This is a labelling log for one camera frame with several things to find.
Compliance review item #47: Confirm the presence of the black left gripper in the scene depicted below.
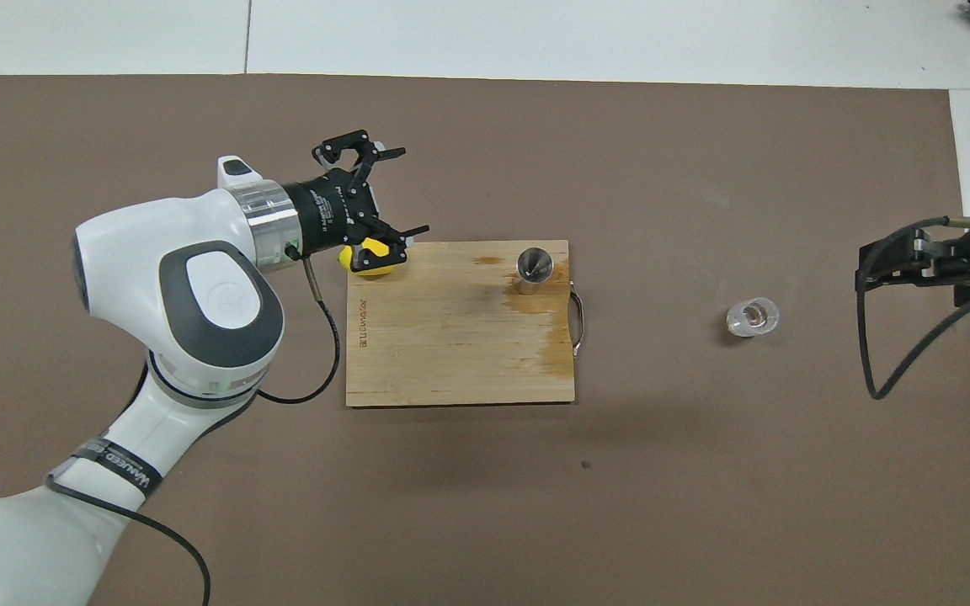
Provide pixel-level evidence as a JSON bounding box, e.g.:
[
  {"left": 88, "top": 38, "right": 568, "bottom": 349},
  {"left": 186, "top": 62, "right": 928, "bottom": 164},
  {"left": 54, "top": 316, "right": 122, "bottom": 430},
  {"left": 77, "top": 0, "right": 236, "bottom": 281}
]
[{"left": 287, "top": 130, "right": 431, "bottom": 272}]

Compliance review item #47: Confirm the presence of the steel jigger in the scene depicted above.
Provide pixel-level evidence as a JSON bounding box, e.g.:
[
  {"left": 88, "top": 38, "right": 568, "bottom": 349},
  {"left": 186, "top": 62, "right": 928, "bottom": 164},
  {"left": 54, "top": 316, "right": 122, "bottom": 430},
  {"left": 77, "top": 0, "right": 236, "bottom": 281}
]
[{"left": 504, "top": 247, "right": 555, "bottom": 297}]

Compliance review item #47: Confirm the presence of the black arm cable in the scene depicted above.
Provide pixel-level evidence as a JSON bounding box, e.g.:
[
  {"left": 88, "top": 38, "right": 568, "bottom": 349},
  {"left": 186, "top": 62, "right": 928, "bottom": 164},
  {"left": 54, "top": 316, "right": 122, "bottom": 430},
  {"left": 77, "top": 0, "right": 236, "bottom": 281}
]
[
  {"left": 45, "top": 257, "right": 343, "bottom": 606},
  {"left": 860, "top": 215, "right": 970, "bottom": 401}
]

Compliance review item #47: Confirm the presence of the wooden cutting board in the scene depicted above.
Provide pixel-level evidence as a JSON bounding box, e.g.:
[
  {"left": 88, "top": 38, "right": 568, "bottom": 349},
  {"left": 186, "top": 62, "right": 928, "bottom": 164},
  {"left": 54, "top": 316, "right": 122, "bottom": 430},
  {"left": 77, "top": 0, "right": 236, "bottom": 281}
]
[{"left": 345, "top": 240, "right": 585, "bottom": 407}]

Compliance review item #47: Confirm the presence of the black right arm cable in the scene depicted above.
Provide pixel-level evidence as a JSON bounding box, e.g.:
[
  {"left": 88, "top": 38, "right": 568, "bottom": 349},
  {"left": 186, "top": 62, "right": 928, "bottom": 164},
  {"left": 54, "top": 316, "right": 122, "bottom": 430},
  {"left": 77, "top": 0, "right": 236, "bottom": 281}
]
[{"left": 860, "top": 215, "right": 970, "bottom": 401}]

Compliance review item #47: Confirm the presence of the brown table mat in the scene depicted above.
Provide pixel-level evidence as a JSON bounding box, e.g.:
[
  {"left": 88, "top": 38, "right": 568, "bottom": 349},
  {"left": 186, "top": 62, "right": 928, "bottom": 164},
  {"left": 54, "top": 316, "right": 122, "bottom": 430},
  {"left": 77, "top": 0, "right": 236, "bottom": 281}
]
[{"left": 0, "top": 74, "right": 970, "bottom": 606}]

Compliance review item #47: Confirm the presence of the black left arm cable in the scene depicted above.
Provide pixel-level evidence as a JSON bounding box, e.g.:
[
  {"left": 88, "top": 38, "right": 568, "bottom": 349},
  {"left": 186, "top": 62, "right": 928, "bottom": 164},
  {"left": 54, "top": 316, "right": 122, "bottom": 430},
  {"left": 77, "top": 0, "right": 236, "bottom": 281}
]
[{"left": 45, "top": 257, "right": 343, "bottom": 606}]

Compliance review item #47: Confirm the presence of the clear glass cup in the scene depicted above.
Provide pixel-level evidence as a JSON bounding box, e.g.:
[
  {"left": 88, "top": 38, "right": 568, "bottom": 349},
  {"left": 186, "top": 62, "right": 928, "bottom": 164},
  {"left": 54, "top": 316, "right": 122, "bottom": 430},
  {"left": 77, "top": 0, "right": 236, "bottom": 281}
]
[{"left": 726, "top": 298, "right": 780, "bottom": 339}]

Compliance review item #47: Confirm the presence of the yellow lemon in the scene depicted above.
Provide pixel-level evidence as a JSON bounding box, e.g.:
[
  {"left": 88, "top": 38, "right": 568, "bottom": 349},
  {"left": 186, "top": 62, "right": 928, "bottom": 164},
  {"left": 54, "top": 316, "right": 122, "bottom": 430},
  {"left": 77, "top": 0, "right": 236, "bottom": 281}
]
[{"left": 338, "top": 238, "right": 397, "bottom": 279}]

